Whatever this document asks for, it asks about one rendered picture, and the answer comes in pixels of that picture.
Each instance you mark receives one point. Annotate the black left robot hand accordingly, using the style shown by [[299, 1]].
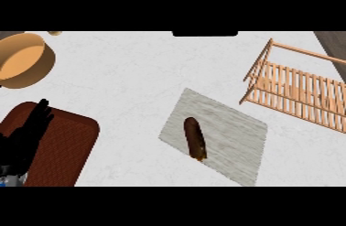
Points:
[[24, 138]]

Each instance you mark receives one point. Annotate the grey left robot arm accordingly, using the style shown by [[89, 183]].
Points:
[[9, 180]]

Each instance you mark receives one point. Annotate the brown rounded placemat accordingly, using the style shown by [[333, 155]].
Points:
[[62, 147]]

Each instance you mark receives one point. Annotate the wooden tiered shelf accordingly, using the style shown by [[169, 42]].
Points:
[[299, 89]]

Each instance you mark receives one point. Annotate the tan wooden bowl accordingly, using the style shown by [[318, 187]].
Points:
[[22, 60]]

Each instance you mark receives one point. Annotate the small tan object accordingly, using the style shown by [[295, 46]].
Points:
[[55, 32]]

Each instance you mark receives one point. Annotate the dark brown elongated food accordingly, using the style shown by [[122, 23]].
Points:
[[194, 138]]

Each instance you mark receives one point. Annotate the dark grey-brown panel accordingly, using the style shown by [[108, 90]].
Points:
[[334, 46]]

